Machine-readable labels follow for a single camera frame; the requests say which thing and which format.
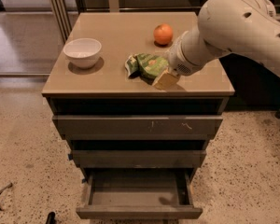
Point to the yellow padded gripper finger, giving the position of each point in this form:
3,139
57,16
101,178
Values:
167,78

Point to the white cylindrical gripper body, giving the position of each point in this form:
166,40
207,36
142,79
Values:
176,60

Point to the green jalapeno chip bag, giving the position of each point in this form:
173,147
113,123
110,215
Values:
146,65

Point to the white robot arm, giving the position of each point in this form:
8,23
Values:
243,27

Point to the grey drawer cabinet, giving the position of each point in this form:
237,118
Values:
106,90

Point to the middle grey drawer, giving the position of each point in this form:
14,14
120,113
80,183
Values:
138,158

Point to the top grey drawer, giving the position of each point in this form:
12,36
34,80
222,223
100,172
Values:
75,127

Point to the open bottom grey drawer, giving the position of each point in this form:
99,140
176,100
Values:
139,194

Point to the orange fruit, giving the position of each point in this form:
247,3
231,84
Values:
163,34

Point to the white ceramic bowl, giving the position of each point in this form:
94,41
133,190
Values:
83,52

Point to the black object on floor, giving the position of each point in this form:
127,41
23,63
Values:
51,218

